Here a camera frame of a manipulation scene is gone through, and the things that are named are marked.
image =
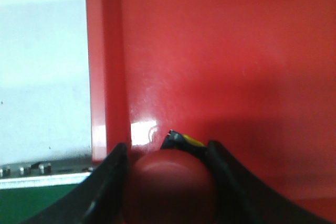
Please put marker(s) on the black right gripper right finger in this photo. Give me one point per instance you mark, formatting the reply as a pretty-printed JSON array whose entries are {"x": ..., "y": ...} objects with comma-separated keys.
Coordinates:
[{"x": 244, "y": 198}]

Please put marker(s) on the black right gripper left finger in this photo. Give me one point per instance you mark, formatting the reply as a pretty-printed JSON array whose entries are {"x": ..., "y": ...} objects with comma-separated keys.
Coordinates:
[{"x": 98, "y": 199}]

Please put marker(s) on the red mushroom push button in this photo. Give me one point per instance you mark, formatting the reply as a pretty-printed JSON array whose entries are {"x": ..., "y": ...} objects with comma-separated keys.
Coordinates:
[{"x": 171, "y": 185}]

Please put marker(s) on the silver conveyor end roller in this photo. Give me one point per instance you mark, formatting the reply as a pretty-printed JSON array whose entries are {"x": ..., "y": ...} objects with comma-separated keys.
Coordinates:
[{"x": 44, "y": 174}]

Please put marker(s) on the green conveyor belt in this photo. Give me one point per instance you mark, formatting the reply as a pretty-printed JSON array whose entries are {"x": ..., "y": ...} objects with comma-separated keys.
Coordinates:
[{"x": 31, "y": 205}]

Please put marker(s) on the red plastic tray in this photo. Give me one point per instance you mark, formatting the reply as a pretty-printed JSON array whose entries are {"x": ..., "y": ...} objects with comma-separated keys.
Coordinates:
[{"x": 257, "y": 75}]

